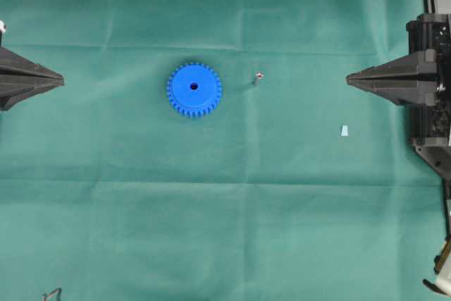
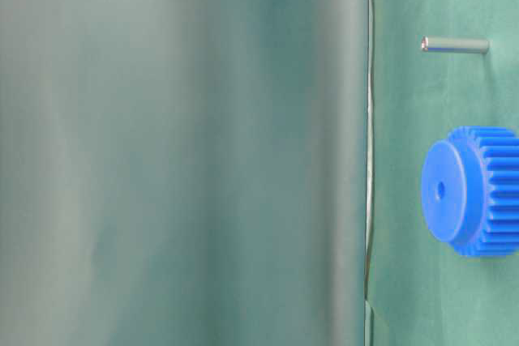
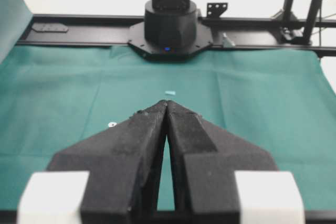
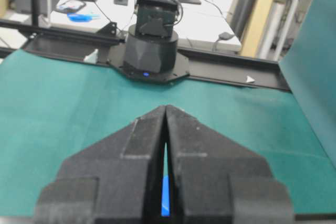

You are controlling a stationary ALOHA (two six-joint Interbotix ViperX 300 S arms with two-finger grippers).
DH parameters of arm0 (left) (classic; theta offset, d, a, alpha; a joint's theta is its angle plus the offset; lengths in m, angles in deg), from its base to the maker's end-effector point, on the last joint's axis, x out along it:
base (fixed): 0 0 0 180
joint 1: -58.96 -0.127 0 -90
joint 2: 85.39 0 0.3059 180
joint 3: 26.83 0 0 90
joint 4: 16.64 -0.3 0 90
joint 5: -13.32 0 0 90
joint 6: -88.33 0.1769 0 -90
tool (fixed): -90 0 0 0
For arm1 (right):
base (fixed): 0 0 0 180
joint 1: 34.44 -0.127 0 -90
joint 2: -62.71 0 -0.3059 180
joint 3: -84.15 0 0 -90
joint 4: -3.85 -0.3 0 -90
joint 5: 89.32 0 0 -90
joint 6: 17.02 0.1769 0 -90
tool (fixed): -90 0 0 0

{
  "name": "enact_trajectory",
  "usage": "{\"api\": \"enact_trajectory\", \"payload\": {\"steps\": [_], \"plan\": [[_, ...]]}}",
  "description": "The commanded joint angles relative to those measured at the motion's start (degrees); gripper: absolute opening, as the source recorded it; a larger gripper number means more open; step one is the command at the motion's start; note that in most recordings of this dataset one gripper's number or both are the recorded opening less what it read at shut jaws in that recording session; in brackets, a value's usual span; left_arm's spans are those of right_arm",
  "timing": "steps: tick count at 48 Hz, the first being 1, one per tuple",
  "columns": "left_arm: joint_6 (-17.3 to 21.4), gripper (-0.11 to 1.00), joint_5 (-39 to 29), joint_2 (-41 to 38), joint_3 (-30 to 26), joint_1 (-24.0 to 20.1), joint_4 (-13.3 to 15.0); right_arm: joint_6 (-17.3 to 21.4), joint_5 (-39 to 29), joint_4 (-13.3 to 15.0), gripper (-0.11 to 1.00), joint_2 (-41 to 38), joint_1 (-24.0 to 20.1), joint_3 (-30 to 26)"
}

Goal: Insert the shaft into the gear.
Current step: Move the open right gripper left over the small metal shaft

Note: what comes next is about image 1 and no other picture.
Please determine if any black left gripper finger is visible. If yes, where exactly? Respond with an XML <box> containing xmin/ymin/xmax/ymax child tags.
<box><xmin>0</xmin><ymin>47</ymin><xmax>63</xmax><ymax>78</ymax></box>
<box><xmin>1</xmin><ymin>75</ymin><xmax>64</xmax><ymax>111</ymax></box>

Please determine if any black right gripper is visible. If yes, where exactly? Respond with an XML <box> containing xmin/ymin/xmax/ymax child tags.
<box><xmin>346</xmin><ymin>13</ymin><xmax>450</xmax><ymax>145</ymax></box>

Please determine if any small metal shaft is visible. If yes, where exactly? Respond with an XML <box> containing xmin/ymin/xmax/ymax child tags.
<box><xmin>252</xmin><ymin>72</ymin><xmax>264</xmax><ymax>86</ymax></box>

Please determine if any blue plastic gear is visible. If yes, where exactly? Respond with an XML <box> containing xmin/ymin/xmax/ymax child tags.
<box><xmin>166</xmin><ymin>62</ymin><xmax>223</xmax><ymax>118</ymax></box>

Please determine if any white object left edge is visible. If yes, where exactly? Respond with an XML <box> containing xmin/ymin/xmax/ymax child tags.
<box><xmin>0</xmin><ymin>20</ymin><xmax>6</xmax><ymax>34</ymax></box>

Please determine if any small pale tape piece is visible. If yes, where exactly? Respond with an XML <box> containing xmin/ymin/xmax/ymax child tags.
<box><xmin>340</xmin><ymin>125</ymin><xmax>349</xmax><ymax>137</ymax></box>

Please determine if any thin wire bottom left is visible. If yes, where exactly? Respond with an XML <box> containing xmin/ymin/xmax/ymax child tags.
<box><xmin>42</xmin><ymin>288</ymin><xmax>63</xmax><ymax>301</ymax></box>

